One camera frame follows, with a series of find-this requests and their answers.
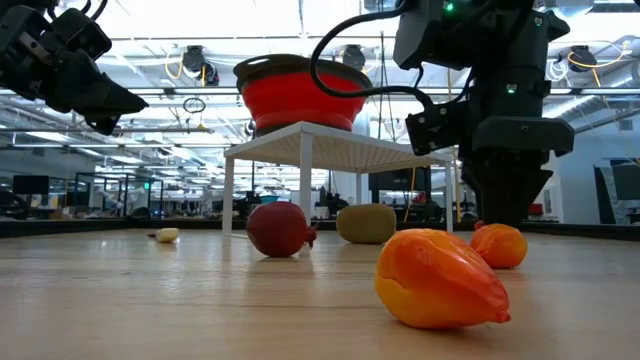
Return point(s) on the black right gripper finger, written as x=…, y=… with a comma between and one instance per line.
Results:
x=510, y=195
x=472, y=185

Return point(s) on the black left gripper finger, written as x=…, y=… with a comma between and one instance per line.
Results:
x=106, y=125
x=95, y=95

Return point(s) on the orange yellow pepper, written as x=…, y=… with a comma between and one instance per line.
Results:
x=440, y=280

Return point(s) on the brown kiwi fruit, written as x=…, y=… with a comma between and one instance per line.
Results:
x=366, y=224

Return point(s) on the red collapsible bowl grey rim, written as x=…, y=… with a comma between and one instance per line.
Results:
x=300, y=105

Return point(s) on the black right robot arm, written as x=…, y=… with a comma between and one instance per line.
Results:
x=500, y=30

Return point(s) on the red box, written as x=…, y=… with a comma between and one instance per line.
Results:
x=537, y=209

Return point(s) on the black monitor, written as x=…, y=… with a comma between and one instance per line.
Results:
x=31, y=185

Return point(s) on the small pale yellow piece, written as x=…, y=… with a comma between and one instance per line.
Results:
x=167, y=234

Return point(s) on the white perforated metal shelf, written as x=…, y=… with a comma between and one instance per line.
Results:
x=340, y=150

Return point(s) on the dark red pomegranate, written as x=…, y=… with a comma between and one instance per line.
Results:
x=277, y=230

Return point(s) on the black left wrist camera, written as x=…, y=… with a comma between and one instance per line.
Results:
x=82, y=35

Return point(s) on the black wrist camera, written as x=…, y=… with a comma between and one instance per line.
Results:
x=435, y=127
x=82, y=35

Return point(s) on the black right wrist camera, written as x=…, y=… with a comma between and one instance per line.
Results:
x=435, y=127

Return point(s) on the black wall panel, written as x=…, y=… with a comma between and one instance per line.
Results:
x=627, y=182

